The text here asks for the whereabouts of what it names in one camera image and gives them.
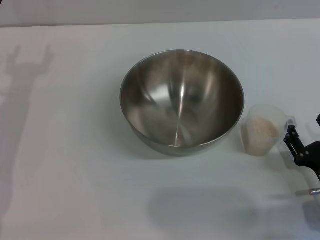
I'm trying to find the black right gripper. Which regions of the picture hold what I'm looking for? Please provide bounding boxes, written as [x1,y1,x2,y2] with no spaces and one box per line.
[283,113,320,180]

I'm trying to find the white uncooked rice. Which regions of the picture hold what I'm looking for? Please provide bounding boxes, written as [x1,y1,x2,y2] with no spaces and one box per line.
[244,116,280,156]

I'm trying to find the clear plastic measuring cup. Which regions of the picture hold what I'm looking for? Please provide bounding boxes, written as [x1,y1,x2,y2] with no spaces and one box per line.
[240,104,297,158]

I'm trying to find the stainless steel mixing bowl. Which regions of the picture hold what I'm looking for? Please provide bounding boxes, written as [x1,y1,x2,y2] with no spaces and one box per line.
[119,49,246,157]

